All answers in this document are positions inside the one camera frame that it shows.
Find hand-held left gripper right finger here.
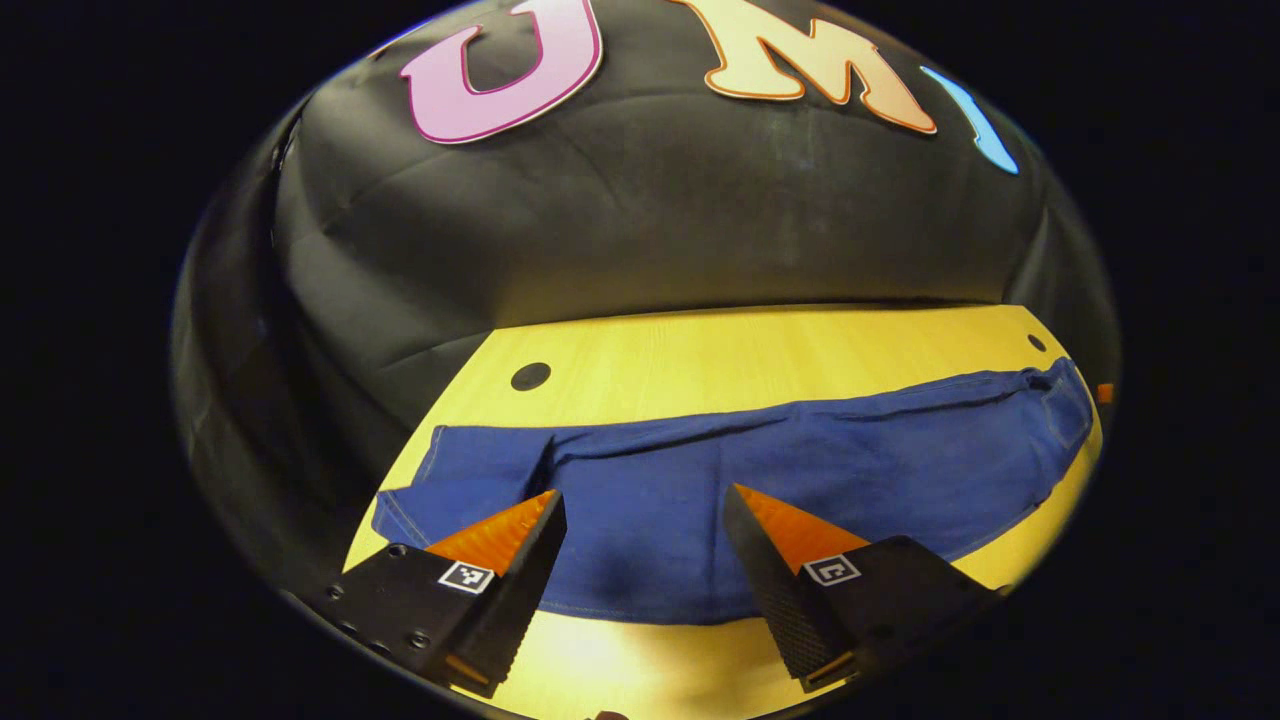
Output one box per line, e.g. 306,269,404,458
723,484,1004,694

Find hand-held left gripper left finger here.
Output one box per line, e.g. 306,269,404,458
320,489,568,699

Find blue denim jeans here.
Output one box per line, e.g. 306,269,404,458
372,358,1096,626

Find black backdrop cloth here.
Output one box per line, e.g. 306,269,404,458
170,0,1121,601

